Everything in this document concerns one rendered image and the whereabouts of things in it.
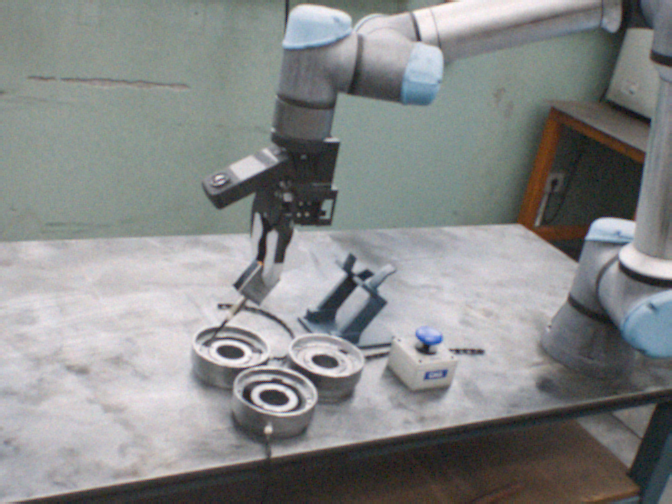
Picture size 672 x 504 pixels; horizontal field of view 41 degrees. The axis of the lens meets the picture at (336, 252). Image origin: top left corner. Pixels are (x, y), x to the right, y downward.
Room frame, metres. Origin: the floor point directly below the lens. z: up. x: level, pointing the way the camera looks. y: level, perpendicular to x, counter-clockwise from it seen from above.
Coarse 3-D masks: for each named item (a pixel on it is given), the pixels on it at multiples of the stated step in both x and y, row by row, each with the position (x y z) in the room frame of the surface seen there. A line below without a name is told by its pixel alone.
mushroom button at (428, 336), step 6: (420, 330) 1.11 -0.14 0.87; (426, 330) 1.12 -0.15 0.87; (432, 330) 1.12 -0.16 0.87; (438, 330) 1.13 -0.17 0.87; (420, 336) 1.10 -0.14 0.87; (426, 336) 1.10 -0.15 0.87; (432, 336) 1.10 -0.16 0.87; (438, 336) 1.11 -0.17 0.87; (426, 342) 1.10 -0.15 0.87; (432, 342) 1.10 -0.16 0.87; (438, 342) 1.10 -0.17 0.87; (426, 348) 1.11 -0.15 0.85
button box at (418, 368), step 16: (400, 352) 1.11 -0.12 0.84; (416, 352) 1.10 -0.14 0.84; (432, 352) 1.10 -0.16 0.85; (448, 352) 1.12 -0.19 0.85; (400, 368) 1.10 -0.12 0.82; (416, 368) 1.07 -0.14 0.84; (432, 368) 1.08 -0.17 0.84; (448, 368) 1.10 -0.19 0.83; (416, 384) 1.07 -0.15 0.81; (432, 384) 1.09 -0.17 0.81; (448, 384) 1.10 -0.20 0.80
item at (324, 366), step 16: (304, 336) 1.09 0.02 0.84; (320, 336) 1.10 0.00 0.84; (288, 352) 1.04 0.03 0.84; (320, 352) 1.07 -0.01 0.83; (352, 352) 1.09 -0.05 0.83; (288, 368) 1.03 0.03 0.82; (304, 368) 1.01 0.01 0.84; (320, 368) 1.03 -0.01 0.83; (336, 368) 1.04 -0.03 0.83; (320, 384) 1.00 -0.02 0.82; (336, 384) 1.00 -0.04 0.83; (352, 384) 1.02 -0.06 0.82
